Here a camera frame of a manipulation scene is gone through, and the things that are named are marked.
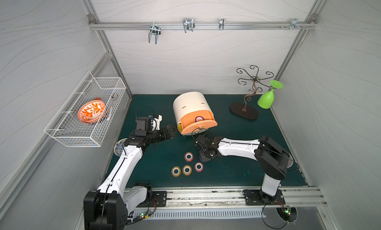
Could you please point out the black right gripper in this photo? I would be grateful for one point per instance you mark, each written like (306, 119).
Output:
(203, 145)

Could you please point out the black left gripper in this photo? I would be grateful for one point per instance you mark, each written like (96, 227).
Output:
(166, 132)

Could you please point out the red tape roll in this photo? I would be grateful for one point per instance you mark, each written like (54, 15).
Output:
(189, 156)
(198, 167)

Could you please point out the cream round drawer cabinet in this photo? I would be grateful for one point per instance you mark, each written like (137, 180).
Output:
(190, 102)

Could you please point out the purple tape roll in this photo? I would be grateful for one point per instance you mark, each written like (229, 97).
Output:
(199, 119)

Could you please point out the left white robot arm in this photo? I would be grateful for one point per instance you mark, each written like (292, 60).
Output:
(108, 207)

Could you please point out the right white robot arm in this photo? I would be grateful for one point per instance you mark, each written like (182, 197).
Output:
(272, 158)

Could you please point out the orange tape roll right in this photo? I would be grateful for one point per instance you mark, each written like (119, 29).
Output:
(187, 170)

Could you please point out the orange tape roll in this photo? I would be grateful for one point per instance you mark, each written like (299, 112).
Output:
(187, 170)
(176, 171)

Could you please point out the orange tape roll left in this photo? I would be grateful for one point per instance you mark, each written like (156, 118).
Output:
(176, 171)

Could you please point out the brown metal cup stand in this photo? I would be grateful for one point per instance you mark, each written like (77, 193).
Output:
(243, 109)

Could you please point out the blue patterned cup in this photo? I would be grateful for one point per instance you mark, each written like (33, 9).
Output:
(119, 147)

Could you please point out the green plastic goblet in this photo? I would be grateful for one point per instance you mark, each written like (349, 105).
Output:
(267, 99)

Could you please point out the orange patterned plate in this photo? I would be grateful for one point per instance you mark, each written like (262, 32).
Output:
(92, 112)

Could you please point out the purple plate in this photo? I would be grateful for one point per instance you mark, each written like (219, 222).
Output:
(290, 163)

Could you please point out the metal hook left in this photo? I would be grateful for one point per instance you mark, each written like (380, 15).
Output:
(154, 31)

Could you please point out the metal hook middle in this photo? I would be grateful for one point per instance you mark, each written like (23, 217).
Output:
(188, 24)

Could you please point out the metal hook small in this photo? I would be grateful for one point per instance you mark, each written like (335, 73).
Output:
(221, 24)

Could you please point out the metal hook right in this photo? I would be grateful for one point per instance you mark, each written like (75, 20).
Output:
(293, 25)

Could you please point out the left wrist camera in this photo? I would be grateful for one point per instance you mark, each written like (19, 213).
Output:
(156, 120)

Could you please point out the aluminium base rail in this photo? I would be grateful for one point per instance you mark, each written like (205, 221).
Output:
(217, 197)

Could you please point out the white wire basket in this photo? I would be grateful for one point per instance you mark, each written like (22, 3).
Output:
(66, 128)

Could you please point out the aluminium top rail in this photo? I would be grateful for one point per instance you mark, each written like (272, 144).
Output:
(211, 26)

